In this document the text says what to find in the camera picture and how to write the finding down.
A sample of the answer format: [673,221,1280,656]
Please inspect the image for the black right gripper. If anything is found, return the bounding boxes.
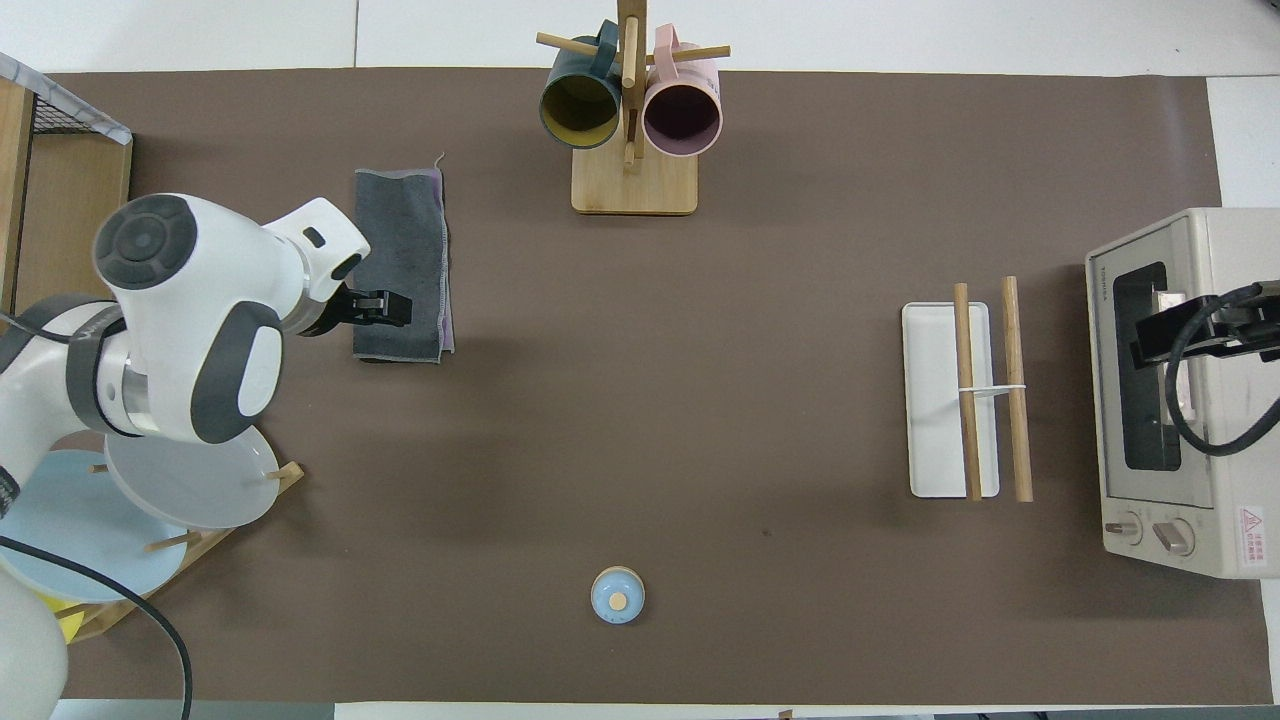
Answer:
[1132,295,1280,370]

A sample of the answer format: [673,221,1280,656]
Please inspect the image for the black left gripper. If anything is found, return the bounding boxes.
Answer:
[298,284,414,338]

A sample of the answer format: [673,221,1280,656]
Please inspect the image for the purple and grey towel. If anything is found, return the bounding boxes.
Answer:
[351,150,457,365]

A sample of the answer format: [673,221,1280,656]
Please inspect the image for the wooden dish rack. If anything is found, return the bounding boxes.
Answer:
[55,460,307,643]

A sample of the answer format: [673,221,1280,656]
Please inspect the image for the white towel rack wooden bars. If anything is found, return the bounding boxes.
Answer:
[901,276,1034,504]

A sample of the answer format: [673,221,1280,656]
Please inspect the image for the beige toaster oven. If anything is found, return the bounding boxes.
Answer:
[1085,207,1280,580]

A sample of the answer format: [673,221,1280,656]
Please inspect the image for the grey plate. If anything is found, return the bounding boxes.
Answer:
[104,424,282,531]

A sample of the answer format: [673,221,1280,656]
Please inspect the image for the dark teal mug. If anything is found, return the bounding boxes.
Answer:
[540,20,624,151]

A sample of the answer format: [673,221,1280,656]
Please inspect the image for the wooden mug tree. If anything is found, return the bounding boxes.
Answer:
[536,0,732,217]

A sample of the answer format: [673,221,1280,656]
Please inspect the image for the brown table mat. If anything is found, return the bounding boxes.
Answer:
[40,67,1273,704]

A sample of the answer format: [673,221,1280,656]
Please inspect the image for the marbled paper sheet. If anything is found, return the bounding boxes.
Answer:
[0,52,134,147]

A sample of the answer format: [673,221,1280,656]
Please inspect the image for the pink mug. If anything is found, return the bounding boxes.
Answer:
[642,24,723,159]

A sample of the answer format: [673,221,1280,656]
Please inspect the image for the small blue lidded jar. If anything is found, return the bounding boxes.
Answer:
[590,566,646,626]

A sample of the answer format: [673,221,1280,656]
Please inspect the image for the light blue plate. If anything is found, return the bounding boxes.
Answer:
[0,448,191,605]

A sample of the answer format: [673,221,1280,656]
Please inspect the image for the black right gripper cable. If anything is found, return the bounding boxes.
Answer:
[1164,282,1280,458]

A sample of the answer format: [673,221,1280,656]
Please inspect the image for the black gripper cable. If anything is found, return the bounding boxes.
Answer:
[0,534,194,720]
[1164,282,1280,458]

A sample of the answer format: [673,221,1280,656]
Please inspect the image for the wooden shelf with wire basket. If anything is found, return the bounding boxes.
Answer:
[0,52,135,323]

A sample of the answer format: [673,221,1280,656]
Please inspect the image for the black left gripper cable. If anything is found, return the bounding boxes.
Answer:
[0,534,194,720]

